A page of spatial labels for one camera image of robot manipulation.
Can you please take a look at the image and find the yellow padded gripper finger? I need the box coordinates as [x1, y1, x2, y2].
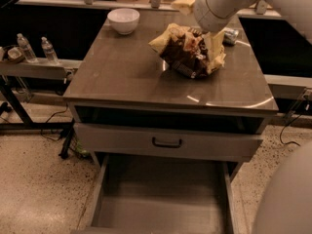
[203, 30, 226, 74]
[171, 0, 196, 16]

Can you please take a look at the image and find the brown sea salt chip bag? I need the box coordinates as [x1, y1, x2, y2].
[149, 23, 211, 79]

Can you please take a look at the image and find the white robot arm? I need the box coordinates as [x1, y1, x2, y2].
[182, 0, 312, 234]

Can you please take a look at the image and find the silver foil snack bag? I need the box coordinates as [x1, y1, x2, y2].
[223, 27, 239, 46]

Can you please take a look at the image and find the grey metal drawer cabinet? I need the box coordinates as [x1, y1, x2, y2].
[62, 9, 279, 177]

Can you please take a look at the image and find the open middle drawer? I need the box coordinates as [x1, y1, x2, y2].
[71, 154, 239, 234]

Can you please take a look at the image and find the white ceramic bowl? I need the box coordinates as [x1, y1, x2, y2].
[107, 8, 140, 35]

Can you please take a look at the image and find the right clear water bottle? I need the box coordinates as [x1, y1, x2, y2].
[41, 37, 59, 64]

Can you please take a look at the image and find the clear water bottle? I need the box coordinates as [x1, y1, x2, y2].
[41, 37, 59, 64]
[17, 33, 37, 63]

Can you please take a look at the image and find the grey side shelf bench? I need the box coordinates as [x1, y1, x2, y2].
[0, 58, 82, 131]

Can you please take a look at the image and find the left clear water bottle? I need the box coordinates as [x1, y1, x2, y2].
[17, 33, 37, 63]

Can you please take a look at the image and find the small bowl on side shelf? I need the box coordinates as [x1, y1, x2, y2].
[2, 45, 24, 63]

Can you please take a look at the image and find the black floor cable right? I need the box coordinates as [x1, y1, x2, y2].
[279, 112, 306, 147]

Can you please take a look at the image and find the black floor cable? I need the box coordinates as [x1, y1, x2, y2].
[39, 103, 73, 143]
[279, 112, 306, 147]

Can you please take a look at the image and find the closed top drawer with handle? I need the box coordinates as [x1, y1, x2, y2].
[74, 123, 262, 162]

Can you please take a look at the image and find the black floor cable left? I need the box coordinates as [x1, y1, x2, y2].
[39, 103, 73, 143]

